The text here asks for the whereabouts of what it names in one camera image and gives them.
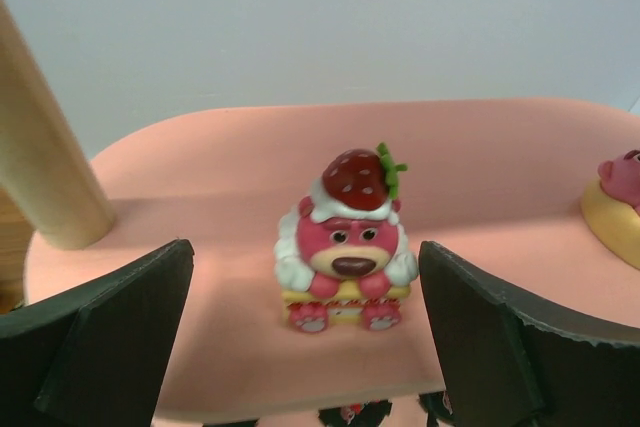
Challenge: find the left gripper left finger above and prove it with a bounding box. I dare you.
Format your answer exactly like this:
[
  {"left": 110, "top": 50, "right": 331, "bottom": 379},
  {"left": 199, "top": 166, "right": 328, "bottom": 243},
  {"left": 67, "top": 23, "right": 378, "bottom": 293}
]
[{"left": 1, "top": 239, "right": 194, "bottom": 427}]

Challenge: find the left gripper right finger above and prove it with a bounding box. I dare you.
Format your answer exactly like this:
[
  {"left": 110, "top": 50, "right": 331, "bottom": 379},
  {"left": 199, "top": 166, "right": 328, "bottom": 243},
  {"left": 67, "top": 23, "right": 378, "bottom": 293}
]
[{"left": 419, "top": 242, "right": 639, "bottom": 427}]

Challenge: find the pink donut toy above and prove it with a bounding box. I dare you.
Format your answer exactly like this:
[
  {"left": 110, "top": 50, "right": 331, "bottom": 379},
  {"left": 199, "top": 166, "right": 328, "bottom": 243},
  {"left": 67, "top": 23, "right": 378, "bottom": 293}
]
[{"left": 580, "top": 149, "right": 639, "bottom": 269}]

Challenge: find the strawberry cake toy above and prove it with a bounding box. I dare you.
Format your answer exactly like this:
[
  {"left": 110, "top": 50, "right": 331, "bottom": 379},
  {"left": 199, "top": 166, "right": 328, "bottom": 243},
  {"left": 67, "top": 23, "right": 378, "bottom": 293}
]
[{"left": 274, "top": 143, "right": 418, "bottom": 333}]

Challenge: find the black-haired ninja figurine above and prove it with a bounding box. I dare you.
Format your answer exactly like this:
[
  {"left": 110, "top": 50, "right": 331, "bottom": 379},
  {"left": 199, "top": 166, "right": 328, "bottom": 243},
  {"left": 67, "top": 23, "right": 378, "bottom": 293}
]
[{"left": 419, "top": 391, "right": 454, "bottom": 426}]

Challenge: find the pink three-tier shelf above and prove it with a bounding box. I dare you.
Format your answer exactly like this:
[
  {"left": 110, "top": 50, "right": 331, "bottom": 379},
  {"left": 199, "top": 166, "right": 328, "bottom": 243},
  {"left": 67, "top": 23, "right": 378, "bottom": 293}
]
[{"left": 1, "top": 10, "right": 639, "bottom": 426}]

